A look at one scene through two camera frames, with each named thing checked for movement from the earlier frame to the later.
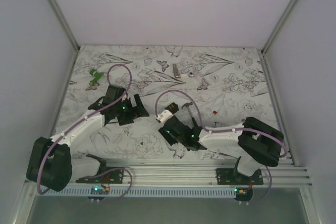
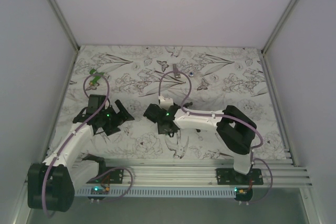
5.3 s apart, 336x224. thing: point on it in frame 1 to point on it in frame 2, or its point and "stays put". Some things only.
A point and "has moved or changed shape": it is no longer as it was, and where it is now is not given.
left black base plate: x=115 y=176 stays put
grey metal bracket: x=175 y=71 stays put
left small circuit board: x=98 y=190 stays put
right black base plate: x=232 y=176 stays put
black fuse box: x=173 y=107 has moved or changed shape
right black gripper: x=167 y=136 to x=161 y=131
